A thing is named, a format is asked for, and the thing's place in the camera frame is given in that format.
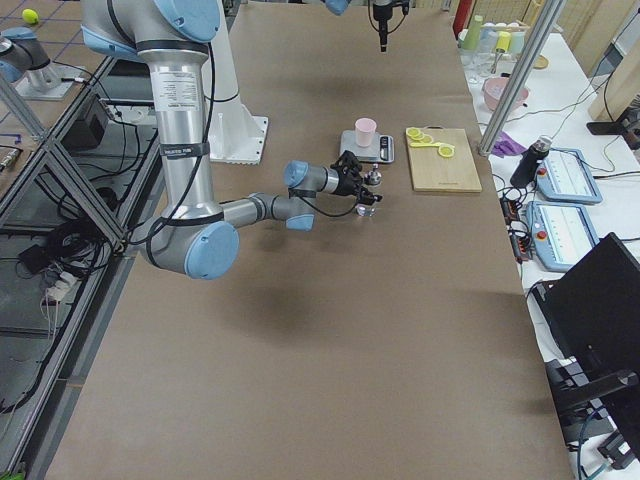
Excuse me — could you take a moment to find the teach pendant tablet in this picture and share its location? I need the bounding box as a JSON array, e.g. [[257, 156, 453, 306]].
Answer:
[[536, 148, 602, 205], [525, 201, 599, 272]]

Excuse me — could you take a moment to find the black monitor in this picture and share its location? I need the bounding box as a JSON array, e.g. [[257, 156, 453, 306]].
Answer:
[[534, 233, 639, 451]]

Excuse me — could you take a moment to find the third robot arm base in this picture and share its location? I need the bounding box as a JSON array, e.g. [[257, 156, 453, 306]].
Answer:
[[1, 27, 73, 101]]

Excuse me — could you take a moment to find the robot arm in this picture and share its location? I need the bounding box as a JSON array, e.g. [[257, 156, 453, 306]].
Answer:
[[323, 0, 411, 53], [81, 1, 382, 280]]

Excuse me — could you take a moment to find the black power strip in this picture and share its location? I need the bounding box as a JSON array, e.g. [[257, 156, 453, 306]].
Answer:
[[500, 197, 532, 264]]

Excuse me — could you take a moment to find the digital kitchen scale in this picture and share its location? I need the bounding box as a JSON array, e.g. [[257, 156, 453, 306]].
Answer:
[[339, 130, 395, 164]]

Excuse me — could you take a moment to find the purple cloth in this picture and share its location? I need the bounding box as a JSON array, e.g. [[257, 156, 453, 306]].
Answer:
[[491, 131, 527, 158]]

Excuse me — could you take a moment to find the near teach pendant tablet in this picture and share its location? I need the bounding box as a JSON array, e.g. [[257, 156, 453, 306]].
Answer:
[[525, 201, 599, 272]]

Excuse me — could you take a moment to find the light blue cup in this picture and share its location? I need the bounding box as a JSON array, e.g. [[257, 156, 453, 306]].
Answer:
[[509, 31, 526, 55]]

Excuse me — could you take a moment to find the aluminium frame post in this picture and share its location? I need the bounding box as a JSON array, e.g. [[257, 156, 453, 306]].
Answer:
[[478, 0, 566, 157]]

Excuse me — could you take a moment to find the pink bowl with ice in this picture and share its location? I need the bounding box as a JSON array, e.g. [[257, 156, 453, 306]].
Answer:
[[482, 77, 530, 111]]

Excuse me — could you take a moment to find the black thermos bottle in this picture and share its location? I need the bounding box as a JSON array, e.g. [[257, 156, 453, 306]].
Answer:
[[510, 135, 552, 188]]

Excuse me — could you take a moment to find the far teach pendant tablet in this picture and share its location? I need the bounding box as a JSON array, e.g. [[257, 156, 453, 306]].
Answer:
[[536, 148, 602, 205]]

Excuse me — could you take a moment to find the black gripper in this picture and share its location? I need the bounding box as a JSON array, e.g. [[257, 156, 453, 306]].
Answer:
[[329, 152, 383, 205], [368, 0, 411, 52]]

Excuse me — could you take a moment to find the lemon slice near knife tip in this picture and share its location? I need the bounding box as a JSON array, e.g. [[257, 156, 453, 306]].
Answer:
[[437, 144, 455, 158]]

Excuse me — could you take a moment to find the wine glass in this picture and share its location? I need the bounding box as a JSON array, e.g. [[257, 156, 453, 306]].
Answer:
[[467, 51, 493, 84]]

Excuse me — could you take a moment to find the pink plastic cup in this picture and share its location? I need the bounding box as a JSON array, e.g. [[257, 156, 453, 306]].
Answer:
[[354, 117, 377, 148]]

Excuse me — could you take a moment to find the wooden cutting board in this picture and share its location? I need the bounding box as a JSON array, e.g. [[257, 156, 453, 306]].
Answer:
[[405, 127, 482, 193]]

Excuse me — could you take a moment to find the yellow cup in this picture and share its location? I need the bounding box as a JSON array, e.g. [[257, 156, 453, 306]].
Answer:
[[495, 31, 511, 53]]

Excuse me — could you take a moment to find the glass sauce dispenser bottle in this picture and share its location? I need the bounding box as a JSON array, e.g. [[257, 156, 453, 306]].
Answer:
[[356, 163, 382, 217]]

